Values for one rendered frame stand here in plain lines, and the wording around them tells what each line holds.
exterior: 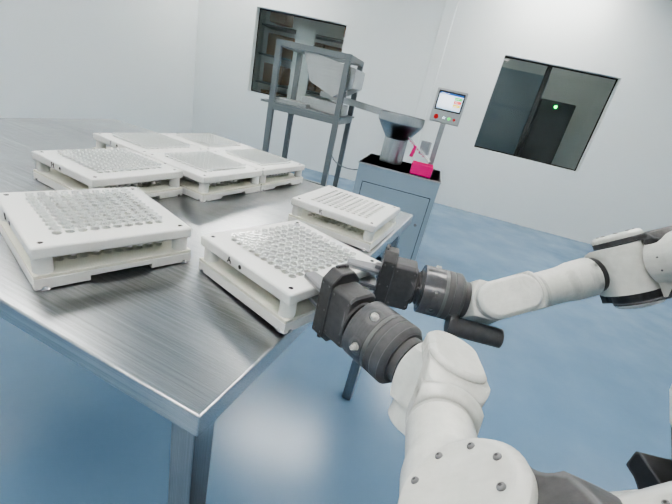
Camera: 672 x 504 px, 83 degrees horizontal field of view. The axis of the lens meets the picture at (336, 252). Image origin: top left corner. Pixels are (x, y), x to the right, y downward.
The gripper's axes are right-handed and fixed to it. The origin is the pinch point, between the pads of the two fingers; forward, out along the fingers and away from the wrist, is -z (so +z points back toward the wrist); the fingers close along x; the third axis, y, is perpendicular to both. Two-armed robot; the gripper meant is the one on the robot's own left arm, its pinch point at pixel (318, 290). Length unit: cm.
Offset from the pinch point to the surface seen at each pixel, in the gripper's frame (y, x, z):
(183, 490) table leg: -22.3, 24.7, 5.1
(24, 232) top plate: -34.3, -0.7, -29.4
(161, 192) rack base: -4, 4, -62
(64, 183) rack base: -24, 4, -67
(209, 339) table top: -16.2, 6.7, -3.2
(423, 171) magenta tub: 200, 13, -126
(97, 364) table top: -29.8, 7.9, -5.7
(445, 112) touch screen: 232, -29, -144
